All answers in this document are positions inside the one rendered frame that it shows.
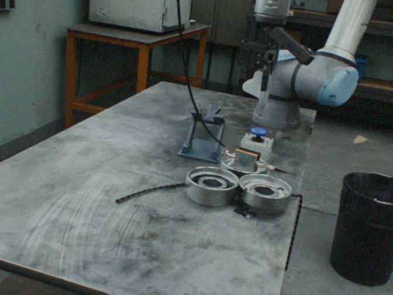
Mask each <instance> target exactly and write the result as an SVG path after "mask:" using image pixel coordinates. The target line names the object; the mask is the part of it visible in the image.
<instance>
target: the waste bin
mask: <svg viewBox="0 0 393 295"><path fill-rule="evenodd" d="M375 199H376V200H375ZM383 201H385V203H384V202H383ZM388 203H391V204H388ZM330 262H331V264H332V267H333V268H334V269H335V270H336V271H337V272H338V273H339V274H340V275H342V276H344V277H346V278H347V279H348V280H351V281H353V282H356V283H360V284H363V285H366V286H380V285H382V284H385V283H386V282H387V281H388V280H389V279H390V277H391V274H392V271H393V177H391V176H386V175H383V174H378V173H371V172H370V171H353V172H350V173H349V174H346V175H345V176H344V177H343V186H342V191H341V195H340V207H339V210H338V214H337V220H336V226H335V233H334V237H333V244H332V250H331V254H330Z"/></svg>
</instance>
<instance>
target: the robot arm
mask: <svg viewBox="0 0 393 295"><path fill-rule="evenodd" d="M290 2H291V0H256V8H255V12H257V14H256V15H247V18H246V22H247V25H246V32H245V37H244V39H243V41H242V42H241V47H240V51H239V58H238V63H237V65H242V66H245V68H250V69H254V68H259V70H258V71H256V72H255V73H254V77H253V78H252V79H250V80H247V81H246V82H245V83H244V84H243V89H244V92H246V93H248V94H251V95H253V96H255V97H258V98H259V103H258V105H257V106H256V108H255V110H254V112H253V118H252V120H253V121H254V122H255V123H257V124H258V125H260V126H263V127H266V128H270V129H277V130H284V131H292V130H296V129H299V127H300V123H301V116H300V110H299V99H300V97H302V98H306V99H308V100H312V101H314V102H317V103H320V104H322V105H329V106H332V107H337V106H340V105H342V104H344V103H345V102H347V100H348V99H349V98H350V97H351V95H352V93H353V92H354V90H355V89H356V85H357V80H358V72H357V70H356V69H355V68H356V62H355V59H354V55H355V53H356V51H357V48H358V47H359V44H360V42H361V39H362V37H363V35H364V33H365V31H366V28H367V25H368V23H369V21H370V19H371V17H372V15H373V12H374V9H375V7H376V6H377V3H378V0H344V2H343V6H342V8H341V9H340V12H339V14H338V17H337V19H336V21H335V23H334V26H333V29H332V31H331V34H330V36H329V37H328V39H327V42H326V45H325V47H324V48H323V49H320V50H318V51H317V52H316V53H315V56H314V55H313V52H312V51H311V49H308V48H307V47H304V46H303V45H302V44H300V42H298V41H297V40H296V39H295V38H294V37H292V36H291V35H290V34H289V33H288V32H287V31H286V30H284V29H283V28H282V27H281V26H280V25H285V24H286V20H287V19H286V18H285V17H287V16H288V12H289V6H290ZM275 24H276V25H275ZM265 25H267V26H266V29H265ZM281 45H282V46H283V47H284V48H285V49H286V50H280V47H281ZM241 54H242V55H241ZM240 58H241V59H240Z"/></svg>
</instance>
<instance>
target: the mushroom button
mask: <svg viewBox="0 0 393 295"><path fill-rule="evenodd" d="M251 133H252V134H254V135H255V136H256V139H260V138H261V136H267V130H265V129H263V128H253V129H252V130H251Z"/></svg>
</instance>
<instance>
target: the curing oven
mask: <svg viewBox="0 0 393 295"><path fill-rule="evenodd" d="M192 4H193V0H180V14H181V30H184V28H187V27H189V24H190V20H191V15H192ZM89 20H93V22H95V26H100V25H101V23H108V24H113V25H120V26H127V27H131V28H135V29H142V30H149V31H154V32H155V36H158V37H160V36H161V32H165V31H169V30H174V29H179V27H178V11H177V0H89Z"/></svg>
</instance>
